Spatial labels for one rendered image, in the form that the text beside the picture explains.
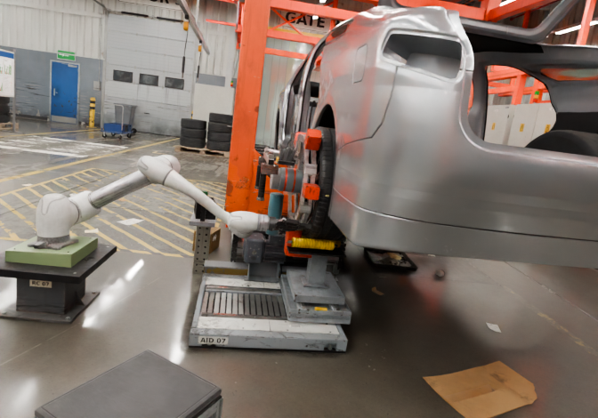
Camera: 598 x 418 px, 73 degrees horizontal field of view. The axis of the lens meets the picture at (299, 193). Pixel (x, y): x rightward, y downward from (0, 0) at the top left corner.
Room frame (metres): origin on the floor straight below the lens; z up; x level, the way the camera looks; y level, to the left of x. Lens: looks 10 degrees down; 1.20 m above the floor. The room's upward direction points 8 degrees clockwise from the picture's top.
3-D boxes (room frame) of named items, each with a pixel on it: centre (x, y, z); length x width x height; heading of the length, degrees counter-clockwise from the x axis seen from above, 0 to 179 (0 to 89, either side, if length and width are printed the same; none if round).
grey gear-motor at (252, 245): (2.65, 0.12, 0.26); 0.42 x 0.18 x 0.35; 100
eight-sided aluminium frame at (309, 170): (2.37, 0.00, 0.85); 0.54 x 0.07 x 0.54; 10
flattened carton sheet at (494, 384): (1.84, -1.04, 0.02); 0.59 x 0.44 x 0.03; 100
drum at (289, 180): (2.36, 0.07, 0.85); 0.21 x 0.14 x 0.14; 100
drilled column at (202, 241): (2.87, 0.66, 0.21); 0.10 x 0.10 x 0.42; 10
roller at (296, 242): (2.27, -0.12, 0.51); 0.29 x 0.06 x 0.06; 100
